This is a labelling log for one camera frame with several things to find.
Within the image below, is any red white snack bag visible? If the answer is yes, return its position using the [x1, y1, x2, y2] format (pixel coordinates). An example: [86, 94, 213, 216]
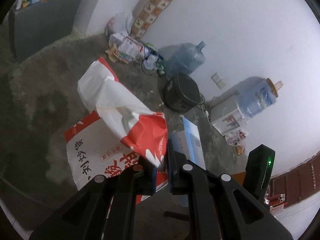
[78, 57, 168, 168]

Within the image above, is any brown wooden door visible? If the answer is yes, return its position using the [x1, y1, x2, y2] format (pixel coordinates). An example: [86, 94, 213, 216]
[269, 152, 319, 208]

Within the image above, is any white water dispenser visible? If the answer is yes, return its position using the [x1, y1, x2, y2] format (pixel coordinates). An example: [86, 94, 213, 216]
[210, 95, 246, 136]

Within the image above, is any large red white paper bag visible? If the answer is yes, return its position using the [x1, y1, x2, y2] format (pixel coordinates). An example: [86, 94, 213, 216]
[65, 111, 168, 190]

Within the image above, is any light blue flat box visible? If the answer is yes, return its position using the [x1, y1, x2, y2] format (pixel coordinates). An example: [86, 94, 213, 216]
[169, 115, 206, 170]

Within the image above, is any water jug on dispenser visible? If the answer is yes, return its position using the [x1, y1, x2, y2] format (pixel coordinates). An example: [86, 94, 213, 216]
[236, 78, 283, 119]

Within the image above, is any black rice cooker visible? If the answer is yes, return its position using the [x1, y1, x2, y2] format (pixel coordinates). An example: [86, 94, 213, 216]
[164, 73, 201, 113]

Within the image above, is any empty blue water jug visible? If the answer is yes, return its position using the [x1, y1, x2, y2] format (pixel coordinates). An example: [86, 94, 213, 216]
[164, 41, 206, 78]

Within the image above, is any pile of papers and boxes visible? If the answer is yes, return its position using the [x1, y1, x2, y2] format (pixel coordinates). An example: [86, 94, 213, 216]
[105, 12, 164, 75]

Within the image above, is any rolled floral patterned mat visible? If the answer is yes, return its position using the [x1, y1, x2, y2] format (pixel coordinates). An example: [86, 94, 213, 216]
[130, 0, 174, 40]

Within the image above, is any grey storage cabinet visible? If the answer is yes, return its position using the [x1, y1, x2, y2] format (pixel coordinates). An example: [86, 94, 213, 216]
[8, 0, 81, 63]

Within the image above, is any white wall socket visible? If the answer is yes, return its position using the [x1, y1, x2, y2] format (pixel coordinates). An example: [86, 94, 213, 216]
[211, 73, 225, 89]

